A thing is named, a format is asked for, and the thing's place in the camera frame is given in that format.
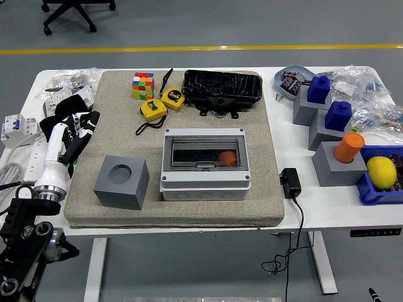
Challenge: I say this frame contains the thin black strap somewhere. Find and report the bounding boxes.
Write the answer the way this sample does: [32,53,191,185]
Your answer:
[159,67,174,95]

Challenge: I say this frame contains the white packaged part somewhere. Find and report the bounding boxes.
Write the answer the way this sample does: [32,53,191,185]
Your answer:
[74,85,95,109]

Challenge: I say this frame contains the white power strip cable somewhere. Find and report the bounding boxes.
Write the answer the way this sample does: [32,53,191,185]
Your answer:
[0,131,45,215]

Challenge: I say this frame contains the black power adapter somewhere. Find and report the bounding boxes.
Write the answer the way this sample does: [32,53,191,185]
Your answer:
[280,167,302,199]

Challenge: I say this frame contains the colourful puzzle cube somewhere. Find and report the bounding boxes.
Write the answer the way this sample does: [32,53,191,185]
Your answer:
[132,72,157,101]

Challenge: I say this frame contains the grey-brown mat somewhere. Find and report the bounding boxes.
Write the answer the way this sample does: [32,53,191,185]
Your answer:
[64,69,286,229]

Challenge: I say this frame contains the black adapter cord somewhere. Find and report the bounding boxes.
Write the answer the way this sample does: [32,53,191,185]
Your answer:
[261,194,312,302]

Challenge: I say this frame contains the grey electrical box clear lid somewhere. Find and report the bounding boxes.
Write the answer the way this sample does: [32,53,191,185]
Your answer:
[159,127,252,202]

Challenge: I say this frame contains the grey holder block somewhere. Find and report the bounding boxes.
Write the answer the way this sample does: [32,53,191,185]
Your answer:
[311,140,369,188]
[307,109,353,152]
[292,84,333,127]

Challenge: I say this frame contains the blue storage bin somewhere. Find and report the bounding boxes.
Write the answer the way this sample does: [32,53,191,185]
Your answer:
[355,145,403,207]

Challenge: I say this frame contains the black plastic case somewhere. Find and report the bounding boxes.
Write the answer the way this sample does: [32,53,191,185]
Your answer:
[181,69,263,120]

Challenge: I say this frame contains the white wall socket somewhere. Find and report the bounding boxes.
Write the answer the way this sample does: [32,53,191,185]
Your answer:
[42,94,65,118]

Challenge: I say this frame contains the white circuit breaker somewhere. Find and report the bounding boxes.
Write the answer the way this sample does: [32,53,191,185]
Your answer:
[1,113,40,148]

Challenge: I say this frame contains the clear plastic parts bags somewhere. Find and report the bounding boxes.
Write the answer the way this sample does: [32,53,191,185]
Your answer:
[36,67,103,103]

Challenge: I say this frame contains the yellow tape measure round label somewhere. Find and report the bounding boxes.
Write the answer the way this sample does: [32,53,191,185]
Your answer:
[159,87,186,111]

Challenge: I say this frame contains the black table control panel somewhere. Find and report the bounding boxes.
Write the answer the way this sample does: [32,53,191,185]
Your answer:
[349,228,403,238]

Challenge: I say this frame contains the dark wrapped packets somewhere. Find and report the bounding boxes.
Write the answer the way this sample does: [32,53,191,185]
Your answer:
[281,70,312,95]

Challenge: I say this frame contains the black cloth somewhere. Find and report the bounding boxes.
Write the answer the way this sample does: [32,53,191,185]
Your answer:
[39,94,92,142]

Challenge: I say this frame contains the black office chair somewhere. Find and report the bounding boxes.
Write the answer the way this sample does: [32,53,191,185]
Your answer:
[40,0,117,36]

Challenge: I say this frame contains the white table leg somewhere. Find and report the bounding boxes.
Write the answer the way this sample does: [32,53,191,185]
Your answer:
[83,237,110,302]
[307,231,339,296]

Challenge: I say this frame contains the yellow lemon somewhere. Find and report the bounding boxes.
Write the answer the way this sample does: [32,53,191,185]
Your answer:
[366,156,398,191]

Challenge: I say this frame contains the blue block with knob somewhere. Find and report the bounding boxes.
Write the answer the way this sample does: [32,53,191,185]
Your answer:
[307,75,331,104]
[324,100,353,132]

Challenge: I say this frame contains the yellow tape measure black strap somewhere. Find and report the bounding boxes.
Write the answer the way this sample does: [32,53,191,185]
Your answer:
[135,98,168,136]

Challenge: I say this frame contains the orange cylinder battery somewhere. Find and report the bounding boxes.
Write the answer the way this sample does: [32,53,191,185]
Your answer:
[333,131,366,164]
[218,150,237,166]

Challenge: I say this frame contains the blue-grey dish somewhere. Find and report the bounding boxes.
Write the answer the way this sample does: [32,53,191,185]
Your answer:
[273,65,317,101]

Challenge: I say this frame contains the grey block with round hole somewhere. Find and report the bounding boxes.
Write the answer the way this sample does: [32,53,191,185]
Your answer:
[93,154,150,211]

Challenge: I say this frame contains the clear bags of components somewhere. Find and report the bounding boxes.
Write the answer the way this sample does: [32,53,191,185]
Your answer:
[317,64,403,142]

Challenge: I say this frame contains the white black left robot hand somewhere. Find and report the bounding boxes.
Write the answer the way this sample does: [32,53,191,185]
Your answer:
[33,109,101,191]

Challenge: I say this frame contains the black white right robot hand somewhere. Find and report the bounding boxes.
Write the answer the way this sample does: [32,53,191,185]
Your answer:
[368,288,387,302]

